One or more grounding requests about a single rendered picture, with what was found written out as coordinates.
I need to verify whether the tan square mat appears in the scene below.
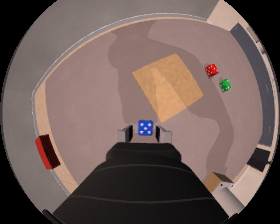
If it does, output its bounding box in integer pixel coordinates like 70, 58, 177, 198
132, 54, 204, 123

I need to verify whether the red die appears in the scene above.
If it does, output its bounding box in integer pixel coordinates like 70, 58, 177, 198
205, 64, 219, 77

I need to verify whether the green die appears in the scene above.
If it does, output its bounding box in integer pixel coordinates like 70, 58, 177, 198
219, 79, 231, 92

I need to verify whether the blue die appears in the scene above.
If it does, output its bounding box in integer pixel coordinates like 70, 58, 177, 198
138, 120, 153, 136

